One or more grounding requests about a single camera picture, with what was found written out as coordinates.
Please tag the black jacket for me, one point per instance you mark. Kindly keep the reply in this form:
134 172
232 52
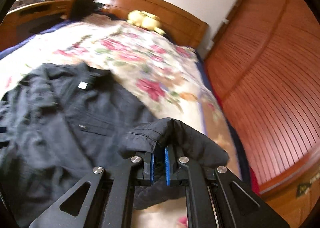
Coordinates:
60 121

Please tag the wooden desk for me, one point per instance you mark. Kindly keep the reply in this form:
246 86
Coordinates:
21 23

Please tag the wooden chair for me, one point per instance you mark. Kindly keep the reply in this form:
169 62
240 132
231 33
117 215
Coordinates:
81 9

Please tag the wooden bed headboard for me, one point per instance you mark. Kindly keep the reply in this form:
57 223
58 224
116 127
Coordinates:
182 26

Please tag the floral plush blanket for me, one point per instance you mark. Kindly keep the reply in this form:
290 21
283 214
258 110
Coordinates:
169 79

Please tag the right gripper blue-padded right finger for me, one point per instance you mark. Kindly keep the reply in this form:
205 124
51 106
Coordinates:
217 197

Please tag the yellow plush toy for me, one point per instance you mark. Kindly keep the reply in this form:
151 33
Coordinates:
145 21

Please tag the wooden louvered wardrobe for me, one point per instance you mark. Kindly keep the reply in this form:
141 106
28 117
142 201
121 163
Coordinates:
264 67

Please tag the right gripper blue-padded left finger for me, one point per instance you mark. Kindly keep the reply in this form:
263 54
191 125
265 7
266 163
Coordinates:
102 198

